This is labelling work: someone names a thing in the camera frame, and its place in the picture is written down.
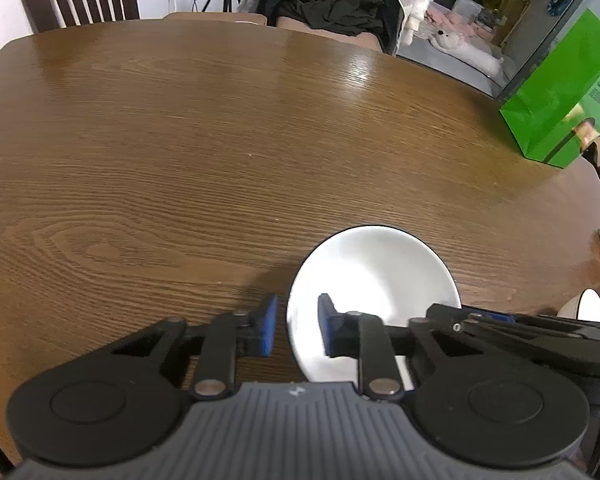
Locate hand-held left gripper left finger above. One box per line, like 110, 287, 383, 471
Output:
111, 294, 279, 402

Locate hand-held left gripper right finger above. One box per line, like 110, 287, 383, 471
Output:
317, 292, 481, 402

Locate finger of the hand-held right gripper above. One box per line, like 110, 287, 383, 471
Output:
426, 302, 536, 347

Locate white bowl black rim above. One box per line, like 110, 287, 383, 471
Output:
286, 225, 463, 383
560, 287, 600, 321

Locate green paper shopping bag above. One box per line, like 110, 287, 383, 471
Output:
499, 9, 600, 170

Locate white plush toy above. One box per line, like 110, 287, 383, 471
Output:
427, 30, 503, 75

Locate wooden chair draped with clothes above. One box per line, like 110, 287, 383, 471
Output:
275, 0, 387, 53

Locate dark glass sliding door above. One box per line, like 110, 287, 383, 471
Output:
495, 0, 600, 101

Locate cardboard boxes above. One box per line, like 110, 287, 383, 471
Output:
475, 0, 531, 46

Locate black garment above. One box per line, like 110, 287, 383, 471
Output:
272, 0, 386, 36

